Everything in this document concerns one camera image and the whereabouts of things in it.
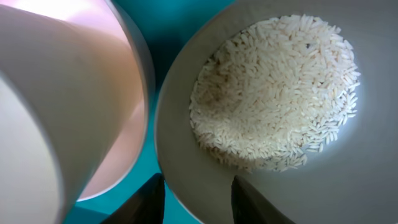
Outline white paper cup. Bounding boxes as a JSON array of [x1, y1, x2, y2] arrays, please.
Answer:
[[0, 4, 146, 224]]

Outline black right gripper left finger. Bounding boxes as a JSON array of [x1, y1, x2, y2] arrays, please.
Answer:
[[101, 173, 165, 224]]

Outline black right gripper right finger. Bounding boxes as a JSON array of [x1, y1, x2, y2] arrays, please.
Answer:
[[231, 175, 295, 224]]

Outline white rice grains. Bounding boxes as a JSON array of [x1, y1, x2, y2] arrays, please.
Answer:
[[189, 15, 360, 172]]

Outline grey bowl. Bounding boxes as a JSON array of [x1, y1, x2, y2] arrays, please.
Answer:
[[155, 0, 397, 223]]

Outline teal plastic tray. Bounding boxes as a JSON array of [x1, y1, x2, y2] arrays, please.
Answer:
[[65, 0, 232, 223]]

